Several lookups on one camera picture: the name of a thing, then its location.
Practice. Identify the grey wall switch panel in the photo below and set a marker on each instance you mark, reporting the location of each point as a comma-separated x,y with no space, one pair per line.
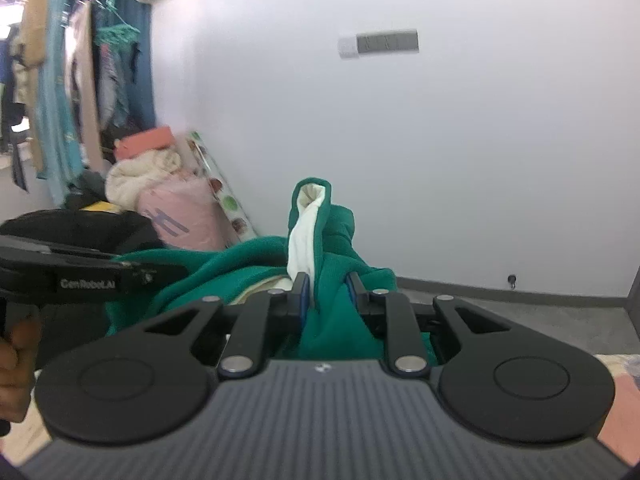
387,41

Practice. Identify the yellow cloth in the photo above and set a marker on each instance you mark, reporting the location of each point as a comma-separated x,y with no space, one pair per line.
100,207

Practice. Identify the beige hanging garment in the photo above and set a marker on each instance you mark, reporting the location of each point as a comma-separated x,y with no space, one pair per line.
85,90

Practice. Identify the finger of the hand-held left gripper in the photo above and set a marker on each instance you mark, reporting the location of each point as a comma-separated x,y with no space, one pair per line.
160,275

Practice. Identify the black wall plug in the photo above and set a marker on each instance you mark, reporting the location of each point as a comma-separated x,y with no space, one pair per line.
511,280

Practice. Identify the cream fleece blanket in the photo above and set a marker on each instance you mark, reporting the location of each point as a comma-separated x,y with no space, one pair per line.
140,175

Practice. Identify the black puffer jacket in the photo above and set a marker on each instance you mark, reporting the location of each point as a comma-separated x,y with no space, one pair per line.
75,227

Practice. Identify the light blue hanging garment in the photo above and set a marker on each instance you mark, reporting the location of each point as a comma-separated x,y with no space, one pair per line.
57,90

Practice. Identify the pastel patchwork bed sheet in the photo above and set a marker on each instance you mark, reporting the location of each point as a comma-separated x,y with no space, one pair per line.
622,400

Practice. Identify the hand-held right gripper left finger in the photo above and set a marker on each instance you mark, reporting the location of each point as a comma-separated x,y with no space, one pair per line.
300,305

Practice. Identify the green garment with white lining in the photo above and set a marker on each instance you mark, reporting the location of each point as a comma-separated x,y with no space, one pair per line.
342,232

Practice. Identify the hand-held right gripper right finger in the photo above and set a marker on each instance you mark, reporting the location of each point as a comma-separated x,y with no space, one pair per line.
351,292

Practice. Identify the dark patterned hanging garment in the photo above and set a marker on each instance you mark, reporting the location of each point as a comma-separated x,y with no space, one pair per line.
112,85

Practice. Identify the tan hanging garment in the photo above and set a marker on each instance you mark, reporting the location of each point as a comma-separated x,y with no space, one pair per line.
36,25

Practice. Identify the dark cloth pile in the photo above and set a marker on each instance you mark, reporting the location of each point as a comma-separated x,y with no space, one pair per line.
87,187

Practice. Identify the pink storage bag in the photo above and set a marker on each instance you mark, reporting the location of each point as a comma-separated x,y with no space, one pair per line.
190,215

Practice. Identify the person's left hand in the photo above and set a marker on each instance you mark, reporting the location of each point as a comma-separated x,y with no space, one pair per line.
20,370

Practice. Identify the grey door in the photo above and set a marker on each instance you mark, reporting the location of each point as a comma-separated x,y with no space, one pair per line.
635,290

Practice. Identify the green clip hanger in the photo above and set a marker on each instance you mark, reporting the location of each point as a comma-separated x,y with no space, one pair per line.
117,30

